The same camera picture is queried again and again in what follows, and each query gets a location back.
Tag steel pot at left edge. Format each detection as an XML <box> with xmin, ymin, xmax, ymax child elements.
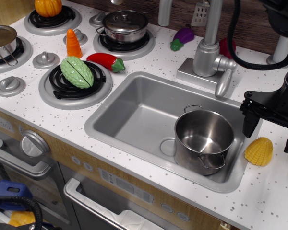
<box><xmin>0</xmin><ymin>25</ymin><xmax>18</xmax><ymax>66</ymax></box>

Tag orange toy pumpkin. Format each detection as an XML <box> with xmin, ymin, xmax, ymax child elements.
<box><xmin>35</xmin><ymin>0</ymin><xmax>62</xmax><ymax>18</ymax></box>

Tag front right stove burner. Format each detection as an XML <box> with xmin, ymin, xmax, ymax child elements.
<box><xmin>38</xmin><ymin>61</ymin><xmax>113</xmax><ymax>110</ymax></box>

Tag green toy bitter gourd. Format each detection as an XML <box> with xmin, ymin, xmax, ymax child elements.
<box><xmin>60</xmin><ymin>57</ymin><xmax>94</xmax><ymax>89</ymax></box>

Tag grey stove knob middle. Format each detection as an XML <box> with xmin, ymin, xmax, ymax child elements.
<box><xmin>32</xmin><ymin>51</ymin><xmax>60</xmax><ymax>69</ymax></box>

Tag hanging metal spatula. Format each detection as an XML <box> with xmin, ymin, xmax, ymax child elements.
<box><xmin>191</xmin><ymin>0</ymin><xmax>210</xmax><ymax>27</ymax></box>

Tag black corrugated cable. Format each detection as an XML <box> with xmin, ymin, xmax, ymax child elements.
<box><xmin>227</xmin><ymin>0</ymin><xmax>288</xmax><ymax>70</ymax></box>

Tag grey stove knob front left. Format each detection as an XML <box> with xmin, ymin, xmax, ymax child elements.
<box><xmin>0</xmin><ymin>76</ymin><xmax>26</xmax><ymax>97</ymax></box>

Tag purple toy eggplant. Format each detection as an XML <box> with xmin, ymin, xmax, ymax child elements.
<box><xmin>170</xmin><ymin>28</ymin><xmax>195</xmax><ymax>51</ymax></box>

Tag black hose lower left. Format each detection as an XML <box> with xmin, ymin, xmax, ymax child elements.
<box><xmin>0</xmin><ymin>196</ymin><xmax>43</xmax><ymax>230</ymax></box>

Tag orange toy carrot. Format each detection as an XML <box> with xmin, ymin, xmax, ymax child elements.
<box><xmin>66</xmin><ymin>29</ymin><xmax>83</xmax><ymax>58</ymax></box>

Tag grey stove knob behind carrot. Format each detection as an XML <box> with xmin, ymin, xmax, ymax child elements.
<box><xmin>63</xmin><ymin>29</ymin><xmax>88</xmax><ymax>45</ymax></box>

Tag open steel pot in sink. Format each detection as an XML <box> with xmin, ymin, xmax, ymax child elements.
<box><xmin>174</xmin><ymin>105</ymin><xmax>235</xmax><ymax>176</ymax></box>

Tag back left stove burner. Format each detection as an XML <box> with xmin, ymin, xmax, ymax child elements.
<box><xmin>24</xmin><ymin>5</ymin><xmax>82</xmax><ymax>36</ymax></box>

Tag white post with base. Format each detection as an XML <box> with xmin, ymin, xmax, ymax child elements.
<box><xmin>266</xmin><ymin>36</ymin><xmax>288</xmax><ymax>65</ymax></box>

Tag front left stove burner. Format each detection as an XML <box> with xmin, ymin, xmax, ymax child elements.
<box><xmin>0</xmin><ymin>36</ymin><xmax>33</xmax><ymax>74</ymax></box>

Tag red toy bell pepper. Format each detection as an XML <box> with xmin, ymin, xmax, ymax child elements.
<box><xmin>219</xmin><ymin>38</ymin><xmax>233</xmax><ymax>59</ymax></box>

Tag grey stove knob back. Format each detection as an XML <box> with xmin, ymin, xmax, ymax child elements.
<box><xmin>89</xmin><ymin>11</ymin><xmax>106</xmax><ymax>27</ymax></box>

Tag yellow toy corn piece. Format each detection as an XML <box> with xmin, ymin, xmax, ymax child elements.
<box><xmin>244</xmin><ymin>137</ymin><xmax>273</xmax><ymax>166</ymax></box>

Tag back right stove burner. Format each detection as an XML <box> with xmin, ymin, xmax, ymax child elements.
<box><xmin>93</xmin><ymin>30</ymin><xmax>155</xmax><ymax>61</ymax></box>

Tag stove burner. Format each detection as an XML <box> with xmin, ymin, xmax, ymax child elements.
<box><xmin>38</xmin><ymin>61</ymin><xmax>113</xmax><ymax>110</ymax></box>
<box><xmin>0</xmin><ymin>36</ymin><xmax>33</xmax><ymax>74</ymax></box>
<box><xmin>93</xmin><ymin>30</ymin><xmax>155</xmax><ymax>61</ymax></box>
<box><xmin>24</xmin><ymin>5</ymin><xmax>82</xmax><ymax>36</ymax></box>

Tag grey toy faucet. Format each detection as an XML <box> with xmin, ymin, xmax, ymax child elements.
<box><xmin>177</xmin><ymin>0</ymin><xmax>237</xmax><ymax>98</ymax></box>

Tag lidded steel pot on burner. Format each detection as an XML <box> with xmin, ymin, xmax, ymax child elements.
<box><xmin>96</xmin><ymin>10</ymin><xmax>148</xmax><ymax>44</ymax></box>

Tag grey toy sink basin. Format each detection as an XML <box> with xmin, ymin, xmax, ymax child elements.
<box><xmin>84</xmin><ymin>72</ymin><xmax>250</xmax><ymax>193</ymax></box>

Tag blue clamp tool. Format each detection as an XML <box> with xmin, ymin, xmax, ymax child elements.
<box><xmin>0</xmin><ymin>180</ymin><xmax>33</xmax><ymax>211</ymax></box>

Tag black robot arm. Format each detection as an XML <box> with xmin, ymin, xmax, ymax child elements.
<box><xmin>240</xmin><ymin>0</ymin><xmax>288</xmax><ymax>153</ymax></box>

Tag grey oven door handle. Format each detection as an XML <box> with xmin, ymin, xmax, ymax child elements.
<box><xmin>0</xmin><ymin>139</ymin><xmax>52</xmax><ymax>180</ymax></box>

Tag grey curved pipe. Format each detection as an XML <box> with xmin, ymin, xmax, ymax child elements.
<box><xmin>158</xmin><ymin>0</ymin><xmax>173</xmax><ymax>27</ymax></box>

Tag red toy chili pepper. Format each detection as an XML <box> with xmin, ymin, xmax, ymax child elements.
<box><xmin>86</xmin><ymin>53</ymin><xmax>125</xmax><ymax>73</ymax></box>

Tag yellow object lower left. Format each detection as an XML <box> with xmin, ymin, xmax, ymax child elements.
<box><xmin>8</xmin><ymin>211</ymin><xmax>36</xmax><ymax>227</ymax></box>

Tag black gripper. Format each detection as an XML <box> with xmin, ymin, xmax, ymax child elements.
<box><xmin>240</xmin><ymin>89</ymin><xmax>288</xmax><ymax>153</ymax></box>

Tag grey dishwasher door handle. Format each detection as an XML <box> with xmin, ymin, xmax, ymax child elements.
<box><xmin>64</xmin><ymin>178</ymin><xmax>162</xmax><ymax>230</ymax></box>

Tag grey oven dial knob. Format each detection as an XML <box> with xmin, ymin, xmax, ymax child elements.
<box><xmin>20</xmin><ymin>130</ymin><xmax>50</xmax><ymax>158</ymax></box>

